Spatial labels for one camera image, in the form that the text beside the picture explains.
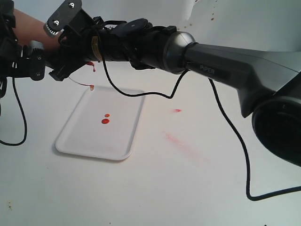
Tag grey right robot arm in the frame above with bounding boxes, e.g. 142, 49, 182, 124
44, 10, 301, 166

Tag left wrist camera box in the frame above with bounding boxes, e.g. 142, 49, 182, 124
11, 40, 46, 81

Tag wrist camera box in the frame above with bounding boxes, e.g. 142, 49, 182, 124
44, 0, 82, 38
11, 40, 46, 81

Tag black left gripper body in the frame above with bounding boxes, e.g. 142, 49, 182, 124
0, 0, 24, 78

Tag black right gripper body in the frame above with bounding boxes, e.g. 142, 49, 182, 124
47, 11, 103, 81

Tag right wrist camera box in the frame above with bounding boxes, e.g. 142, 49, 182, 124
44, 0, 82, 38

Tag red sauce squeeze bottle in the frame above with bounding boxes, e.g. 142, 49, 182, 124
13, 9, 59, 66

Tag red sauce drops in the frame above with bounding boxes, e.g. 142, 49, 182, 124
101, 113, 110, 124

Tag white rectangular plastic tray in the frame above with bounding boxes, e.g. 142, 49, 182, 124
55, 86, 144, 161

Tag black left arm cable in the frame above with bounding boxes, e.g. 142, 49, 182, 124
0, 76, 27, 146

